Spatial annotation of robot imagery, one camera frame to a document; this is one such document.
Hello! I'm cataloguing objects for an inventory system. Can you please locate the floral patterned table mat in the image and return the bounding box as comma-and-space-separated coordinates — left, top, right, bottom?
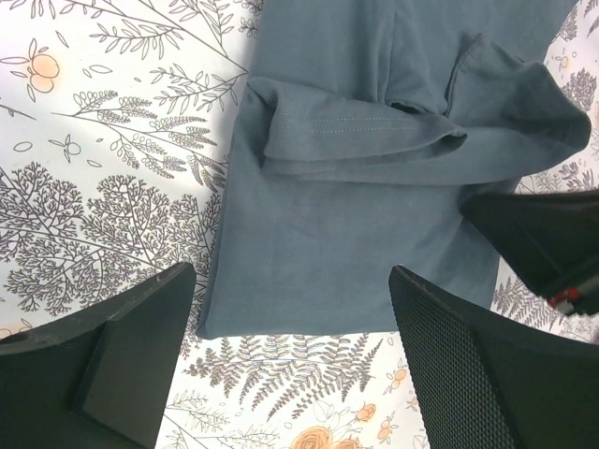
1, 1, 598, 448

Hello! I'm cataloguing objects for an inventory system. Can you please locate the blue-grey t-shirt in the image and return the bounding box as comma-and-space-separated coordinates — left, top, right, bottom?
197, 1, 591, 339

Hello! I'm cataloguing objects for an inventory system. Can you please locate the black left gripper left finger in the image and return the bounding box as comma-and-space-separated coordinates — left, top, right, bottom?
1, 263, 196, 449

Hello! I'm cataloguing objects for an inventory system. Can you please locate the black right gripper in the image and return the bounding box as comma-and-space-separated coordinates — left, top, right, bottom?
460, 190, 598, 316

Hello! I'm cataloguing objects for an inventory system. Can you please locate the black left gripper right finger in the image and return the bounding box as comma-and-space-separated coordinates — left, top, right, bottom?
388, 267, 598, 449

